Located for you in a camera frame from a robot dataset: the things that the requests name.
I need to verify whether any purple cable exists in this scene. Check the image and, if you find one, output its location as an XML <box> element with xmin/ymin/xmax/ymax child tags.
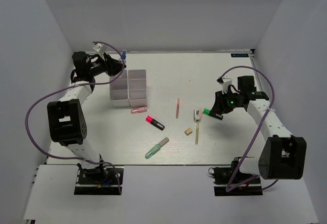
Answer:
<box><xmin>221</xmin><ymin>65</ymin><xmax>279</xmax><ymax>193</ymax></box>
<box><xmin>24</xmin><ymin>41</ymin><xmax>124</xmax><ymax>195</ymax></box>

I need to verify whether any right white compartment organizer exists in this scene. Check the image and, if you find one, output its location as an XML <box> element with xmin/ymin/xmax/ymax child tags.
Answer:
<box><xmin>128</xmin><ymin>69</ymin><xmax>148</xmax><ymax>107</ymax></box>

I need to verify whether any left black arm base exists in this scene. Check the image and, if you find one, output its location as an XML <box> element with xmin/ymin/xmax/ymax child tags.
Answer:
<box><xmin>74</xmin><ymin>167</ymin><xmax>124</xmax><ymax>196</ymax></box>

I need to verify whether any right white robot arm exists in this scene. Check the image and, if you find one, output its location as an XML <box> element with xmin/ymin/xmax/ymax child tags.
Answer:
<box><xmin>211</xmin><ymin>76</ymin><xmax>307</xmax><ymax>183</ymax></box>

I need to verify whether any small tan eraser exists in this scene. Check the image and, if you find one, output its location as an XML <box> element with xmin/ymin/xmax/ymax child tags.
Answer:
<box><xmin>184</xmin><ymin>128</ymin><xmax>193</xmax><ymax>136</ymax></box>

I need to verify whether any green cap black highlighter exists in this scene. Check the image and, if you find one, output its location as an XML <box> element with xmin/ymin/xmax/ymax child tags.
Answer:
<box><xmin>202</xmin><ymin>108</ymin><xmax>223</xmax><ymax>120</ymax></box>

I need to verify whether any orange highlighter pen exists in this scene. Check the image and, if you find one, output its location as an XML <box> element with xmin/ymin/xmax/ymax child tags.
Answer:
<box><xmin>175</xmin><ymin>98</ymin><xmax>180</xmax><ymax>119</ymax></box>

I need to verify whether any left white compartment organizer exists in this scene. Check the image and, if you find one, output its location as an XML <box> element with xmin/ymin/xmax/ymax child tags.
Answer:
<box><xmin>109</xmin><ymin>70</ymin><xmax>130</xmax><ymax>107</ymax></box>

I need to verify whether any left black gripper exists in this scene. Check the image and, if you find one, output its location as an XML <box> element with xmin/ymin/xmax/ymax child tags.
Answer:
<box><xmin>88</xmin><ymin>52</ymin><xmax>127</xmax><ymax>77</ymax></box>

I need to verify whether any pink white mini stapler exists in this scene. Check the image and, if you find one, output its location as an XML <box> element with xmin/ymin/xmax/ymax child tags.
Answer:
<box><xmin>193</xmin><ymin>109</ymin><xmax>202</xmax><ymax>122</ymax></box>

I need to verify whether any right blue table label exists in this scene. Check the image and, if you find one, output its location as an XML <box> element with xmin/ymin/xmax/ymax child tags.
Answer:
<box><xmin>230</xmin><ymin>53</ymin><xmax>249</xmax><ymax>58</ymax></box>

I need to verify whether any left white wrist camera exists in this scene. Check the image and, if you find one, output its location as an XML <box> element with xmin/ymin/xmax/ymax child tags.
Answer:
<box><xmin>93</xmin><ymin>43</ymin><xmax>107</xmax><ymax>54</ymax></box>

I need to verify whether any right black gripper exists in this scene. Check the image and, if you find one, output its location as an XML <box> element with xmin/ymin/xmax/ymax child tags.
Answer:
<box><xmin>211</xmin><ymin>88</ymin><xmax>243</xmax><ymax>115</ymax></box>

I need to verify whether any blue cap clear glue bottle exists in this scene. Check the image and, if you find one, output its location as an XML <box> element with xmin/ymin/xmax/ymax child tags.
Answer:
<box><xmin>119</xmin><ymin>50</ymin><xmax>127</xmax><ymax>64</ymax></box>

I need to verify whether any yellow highlighter pen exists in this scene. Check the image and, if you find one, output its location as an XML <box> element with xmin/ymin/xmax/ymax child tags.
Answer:
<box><xmin>195</xmin><ymin>120</ymin><xmax>200</xmax><ymax>145</ymax></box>

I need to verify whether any pink cap black highlighter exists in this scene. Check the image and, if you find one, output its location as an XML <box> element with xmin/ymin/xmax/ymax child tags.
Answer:
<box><xmin>146</xmin><ymin>116</ymin><xmax>165</xmax><ymax>131</ymax></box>

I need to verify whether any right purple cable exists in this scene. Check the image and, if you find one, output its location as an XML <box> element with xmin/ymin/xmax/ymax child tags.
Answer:
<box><xmin>221</xmin><ymin>65</ymin><xmax>279</xmax><ymax>193</ymax></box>

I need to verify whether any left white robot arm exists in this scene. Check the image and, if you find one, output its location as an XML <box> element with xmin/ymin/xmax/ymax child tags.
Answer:
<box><xmin>47</xmin><ymin>51</ymin><xmax>126</xmax><ymax>183</ymax></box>

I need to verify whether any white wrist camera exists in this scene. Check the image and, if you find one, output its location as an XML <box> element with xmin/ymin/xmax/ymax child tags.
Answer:
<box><xmin>217</xmin><ymin>76</ymin><xmax>232</xmax><ymax>94</ymax></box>
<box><xmin>93</xmin><ymin>43</ymin><xmax>107</xmax><ymax>54</ymax></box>

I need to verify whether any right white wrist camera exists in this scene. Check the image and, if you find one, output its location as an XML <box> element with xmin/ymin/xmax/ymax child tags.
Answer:
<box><xmin>217</xmin><ymin>76</ymin><xmax>232</xmax><ymax>94</ymax></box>

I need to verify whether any green correction tape cap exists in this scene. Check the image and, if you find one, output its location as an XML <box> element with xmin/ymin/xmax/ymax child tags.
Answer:
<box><xmin>145</xmin><ymin>144</ymin><xmax>161</xmax><ymax>159</ymax></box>

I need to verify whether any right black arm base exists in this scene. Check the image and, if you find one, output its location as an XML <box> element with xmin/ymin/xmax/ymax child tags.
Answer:
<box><xmin>208</xmin><ymin>156</ymin><xmax>264</xmax><ymax>197</ymax></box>

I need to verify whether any pink correction tape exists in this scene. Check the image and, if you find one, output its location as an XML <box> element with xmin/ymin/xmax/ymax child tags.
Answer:
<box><xmin>131</xmin><ymin>106</ymin><xmax>147</xmax><ymax>114</ymax></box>

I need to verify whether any white compartment organizer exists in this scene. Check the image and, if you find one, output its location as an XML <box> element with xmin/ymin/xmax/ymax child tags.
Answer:
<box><xmin>128</xmin><ymin>69</ymin><xmax>148</xmax><ymax>107</ymax></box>
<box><xmin>109</xmin><ymin>70</ymin><xmax>130</xmax><ymax>107</ymax></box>

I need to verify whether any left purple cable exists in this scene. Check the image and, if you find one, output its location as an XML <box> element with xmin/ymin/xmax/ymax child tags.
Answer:
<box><xmin>24</xmin><ymin>41</ymin><xmax>124</xmax><ymax>195</ymax></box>

